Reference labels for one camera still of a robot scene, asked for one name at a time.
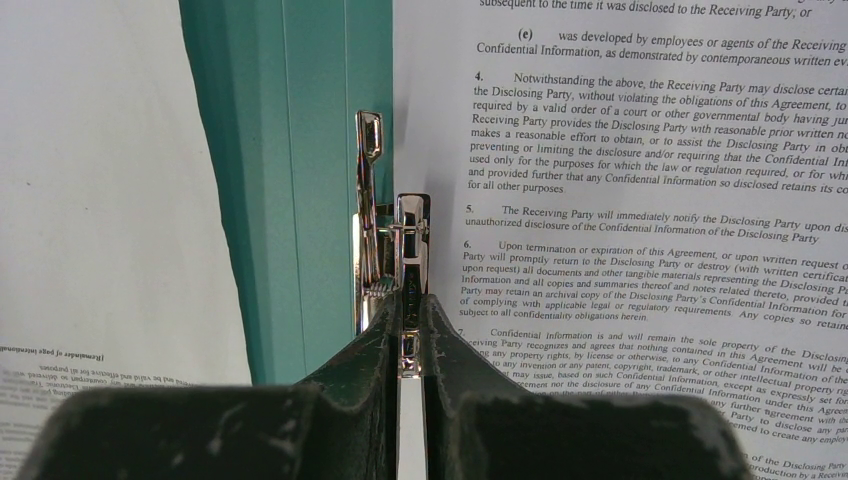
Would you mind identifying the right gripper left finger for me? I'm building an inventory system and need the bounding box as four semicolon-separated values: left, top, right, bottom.
294;294;399;479

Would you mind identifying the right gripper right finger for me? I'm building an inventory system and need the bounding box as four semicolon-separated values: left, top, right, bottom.
419;294;528;479

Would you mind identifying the metal folder clip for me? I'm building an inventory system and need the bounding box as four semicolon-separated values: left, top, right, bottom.
352;110;431;378

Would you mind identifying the printed paper sheet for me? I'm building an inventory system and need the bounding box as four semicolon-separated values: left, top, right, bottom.
393;1;847;479
1;1;250;479

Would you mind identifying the green file folder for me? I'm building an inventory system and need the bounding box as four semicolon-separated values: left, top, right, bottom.
180;1;393;384

